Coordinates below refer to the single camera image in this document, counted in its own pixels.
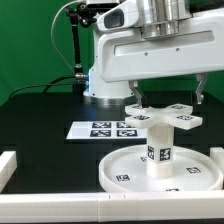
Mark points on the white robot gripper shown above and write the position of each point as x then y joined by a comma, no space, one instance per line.
199,47

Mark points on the white cross-shaped table base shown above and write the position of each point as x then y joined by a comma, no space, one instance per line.
176,115

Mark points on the white round table top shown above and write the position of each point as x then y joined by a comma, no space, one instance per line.
129,170

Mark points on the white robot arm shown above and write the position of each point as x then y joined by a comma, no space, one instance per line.
154,18

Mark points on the white marker tag sheet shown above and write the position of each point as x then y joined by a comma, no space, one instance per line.
109,130

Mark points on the white right fence block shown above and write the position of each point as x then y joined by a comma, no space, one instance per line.
217,155

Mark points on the white fence block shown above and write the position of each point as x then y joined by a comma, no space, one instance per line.
8,164
217,155

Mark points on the white front fence bar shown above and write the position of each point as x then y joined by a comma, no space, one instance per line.
105,207

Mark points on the white left fence block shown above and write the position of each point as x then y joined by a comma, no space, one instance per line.
8,164

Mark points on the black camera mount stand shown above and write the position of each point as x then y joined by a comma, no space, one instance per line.
81,15

